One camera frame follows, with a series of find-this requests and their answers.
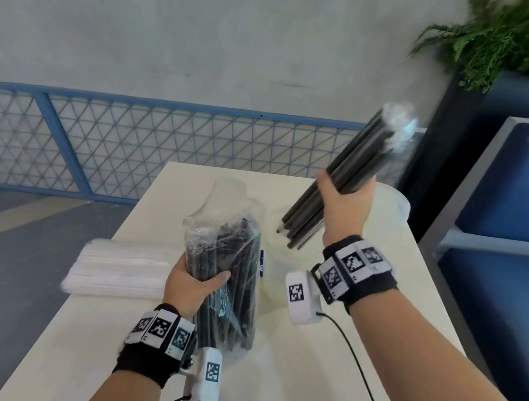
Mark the dark planter box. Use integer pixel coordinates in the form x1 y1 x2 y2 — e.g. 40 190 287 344
391 57 529 260

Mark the green fern plant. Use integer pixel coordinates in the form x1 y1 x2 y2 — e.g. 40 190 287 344
404 0 529 103

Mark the black right camera cable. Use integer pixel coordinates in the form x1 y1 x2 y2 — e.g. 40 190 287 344
305 311 413 401

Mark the person's left forearm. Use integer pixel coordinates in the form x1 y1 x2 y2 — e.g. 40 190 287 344
80 364 167 401

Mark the black left wristband with markers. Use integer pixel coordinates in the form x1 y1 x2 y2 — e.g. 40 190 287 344
111 297 202 392

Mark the person's right hand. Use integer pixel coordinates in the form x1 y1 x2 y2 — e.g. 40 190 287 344
305 168 379 253

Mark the pack of white straws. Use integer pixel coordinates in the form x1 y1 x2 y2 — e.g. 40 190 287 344
60 233 177 311

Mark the black right wristband with markers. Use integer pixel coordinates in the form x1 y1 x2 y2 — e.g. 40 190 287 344
312 230 406 322

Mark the bunch of black straws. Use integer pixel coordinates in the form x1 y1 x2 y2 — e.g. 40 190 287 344
273 84 422 267

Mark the blue mesh fence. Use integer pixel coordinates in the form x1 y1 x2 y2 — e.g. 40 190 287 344
0 65 426 255

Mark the person's right forearm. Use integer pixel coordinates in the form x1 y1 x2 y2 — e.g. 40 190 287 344
338 282 529 401

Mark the clear bag of black straws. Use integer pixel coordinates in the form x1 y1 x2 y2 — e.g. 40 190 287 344
163 171 280 357

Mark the black wristband with markers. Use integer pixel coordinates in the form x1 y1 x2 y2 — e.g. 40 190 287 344
111 297 202 392
312 230 406 322

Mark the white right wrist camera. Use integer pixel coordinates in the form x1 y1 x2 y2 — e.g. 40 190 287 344
278 267 331 329

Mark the person's left hand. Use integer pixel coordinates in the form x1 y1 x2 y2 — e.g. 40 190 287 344
160 250 234 325

